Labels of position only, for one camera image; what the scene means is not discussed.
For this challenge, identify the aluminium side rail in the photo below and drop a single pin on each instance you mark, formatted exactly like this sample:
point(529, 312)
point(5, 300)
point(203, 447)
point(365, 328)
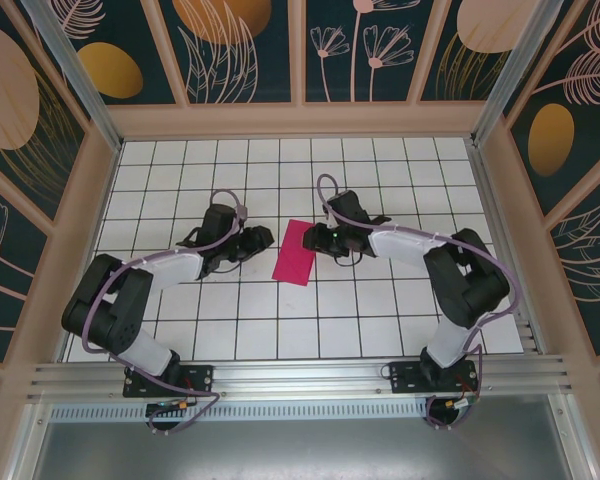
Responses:
point(505, 250)

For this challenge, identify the aluminium mounting rail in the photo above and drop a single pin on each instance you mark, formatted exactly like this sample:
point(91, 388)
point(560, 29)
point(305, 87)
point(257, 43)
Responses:
point(300, 375)

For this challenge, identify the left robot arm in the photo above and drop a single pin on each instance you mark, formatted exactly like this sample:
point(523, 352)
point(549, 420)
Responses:
point(110, 310)

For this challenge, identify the yellow power connector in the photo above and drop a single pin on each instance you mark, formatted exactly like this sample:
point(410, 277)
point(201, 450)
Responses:
point(451, 403)
point(181, 405)

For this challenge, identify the aluminium frame post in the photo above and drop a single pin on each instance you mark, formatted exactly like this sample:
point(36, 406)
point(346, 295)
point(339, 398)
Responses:
point(515, 65)
point(75, 75)

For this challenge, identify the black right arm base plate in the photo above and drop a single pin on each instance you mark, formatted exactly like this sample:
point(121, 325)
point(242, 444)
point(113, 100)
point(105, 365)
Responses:
point(405, 380)

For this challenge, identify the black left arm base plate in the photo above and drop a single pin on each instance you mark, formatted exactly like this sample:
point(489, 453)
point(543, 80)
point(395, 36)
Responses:
point(200, 382)

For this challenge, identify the pink paper sheet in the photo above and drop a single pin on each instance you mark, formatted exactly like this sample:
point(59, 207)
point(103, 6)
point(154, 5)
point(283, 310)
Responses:
point(295, 255)

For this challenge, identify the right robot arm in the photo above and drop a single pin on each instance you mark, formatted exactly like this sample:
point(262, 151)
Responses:
point(465, 280)

